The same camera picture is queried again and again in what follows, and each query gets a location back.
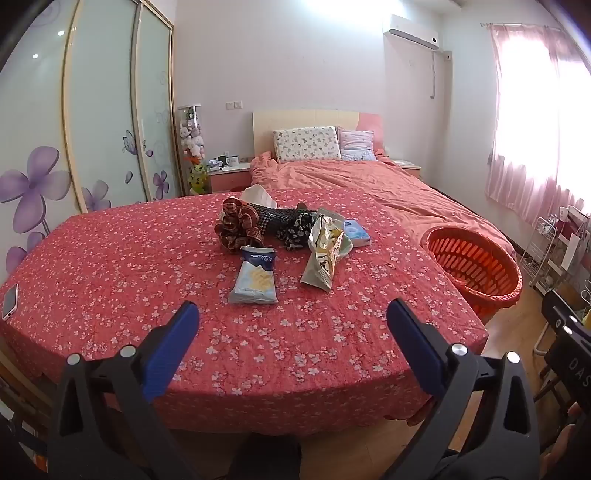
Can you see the white tissue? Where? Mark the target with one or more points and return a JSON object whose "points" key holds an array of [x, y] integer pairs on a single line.
{"points": [[256, 194]]}

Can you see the blue snack bag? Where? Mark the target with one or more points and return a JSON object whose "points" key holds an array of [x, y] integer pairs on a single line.
{"points": [[255, 279]]}

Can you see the orange plastic basket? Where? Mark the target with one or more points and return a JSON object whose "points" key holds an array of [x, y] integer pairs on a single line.
{"points": [[475, 267]]}

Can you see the dark mug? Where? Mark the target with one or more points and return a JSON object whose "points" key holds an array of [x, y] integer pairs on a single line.
{"points": [[222, 160]]}

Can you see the person's right hand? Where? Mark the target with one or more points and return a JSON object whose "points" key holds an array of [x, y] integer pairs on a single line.
{"points": [[558, 445]]}

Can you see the pink striped pillow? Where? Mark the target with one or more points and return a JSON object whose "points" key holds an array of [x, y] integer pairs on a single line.
{"points": [[356, 145]]}

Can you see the blue tissue pack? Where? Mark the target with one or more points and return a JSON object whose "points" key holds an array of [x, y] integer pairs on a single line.
{"points": [[356, 232]]}

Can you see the air conditioner pipe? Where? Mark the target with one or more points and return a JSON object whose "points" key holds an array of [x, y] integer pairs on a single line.
{"points": [[434, 74]]}

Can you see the black dotted fabric roll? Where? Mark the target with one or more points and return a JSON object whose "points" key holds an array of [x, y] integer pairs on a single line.
{"points": [[277, 217]]}

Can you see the pink curtain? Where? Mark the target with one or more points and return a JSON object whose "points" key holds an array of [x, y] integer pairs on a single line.
{"points": [[531, 120]]}

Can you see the white air conditioner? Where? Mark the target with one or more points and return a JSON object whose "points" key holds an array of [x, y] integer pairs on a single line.
{"points": [[413, 32]]}

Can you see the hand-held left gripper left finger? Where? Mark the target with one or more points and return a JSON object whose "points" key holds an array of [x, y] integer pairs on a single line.
{"points": [[173, 346]]}

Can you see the white smartphone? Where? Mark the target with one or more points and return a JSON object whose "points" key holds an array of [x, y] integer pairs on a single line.
{"points": [[10, 301]]}

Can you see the beige pink bed headboard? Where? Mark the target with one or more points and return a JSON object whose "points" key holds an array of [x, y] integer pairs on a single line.
{"points": [[304, 120]]}

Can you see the pink white nightstand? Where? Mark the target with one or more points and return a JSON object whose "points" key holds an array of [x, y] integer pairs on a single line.
{"points": [[406, 165], [228, 177]]}

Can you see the plush toy display column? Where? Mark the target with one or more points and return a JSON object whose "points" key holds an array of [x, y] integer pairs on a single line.
{"points": [[194, 147]]}

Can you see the brown striped scrunchie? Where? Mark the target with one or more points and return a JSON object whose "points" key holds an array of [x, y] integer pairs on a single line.
{"points": [[238, 226]]}

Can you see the orange duvet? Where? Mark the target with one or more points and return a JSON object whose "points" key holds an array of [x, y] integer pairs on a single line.
{"points": [[369, 184]]}

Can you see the black floral scrunchie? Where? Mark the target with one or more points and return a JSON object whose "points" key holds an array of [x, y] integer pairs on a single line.
{"points": [[298, 233]]}

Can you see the white mug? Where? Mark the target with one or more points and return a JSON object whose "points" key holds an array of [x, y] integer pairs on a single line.
{"points": [[233, 160]]}

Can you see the floral sliding door wardrobe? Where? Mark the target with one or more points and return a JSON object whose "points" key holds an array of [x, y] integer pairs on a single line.
{"points": [[69, 115]]}

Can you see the green yellow snack bag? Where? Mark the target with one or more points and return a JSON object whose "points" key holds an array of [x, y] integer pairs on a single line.
{"points": [[323, 258]]}

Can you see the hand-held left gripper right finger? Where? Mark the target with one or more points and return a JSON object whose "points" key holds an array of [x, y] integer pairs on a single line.
{"points": [[411, 337]]}

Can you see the red floral tablecloth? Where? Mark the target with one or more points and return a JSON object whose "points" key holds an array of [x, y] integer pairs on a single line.
{"points": [[115, 277]]}

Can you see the white floral pillow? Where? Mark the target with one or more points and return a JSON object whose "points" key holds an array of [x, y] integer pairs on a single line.
{"points": [[307, 144]]}

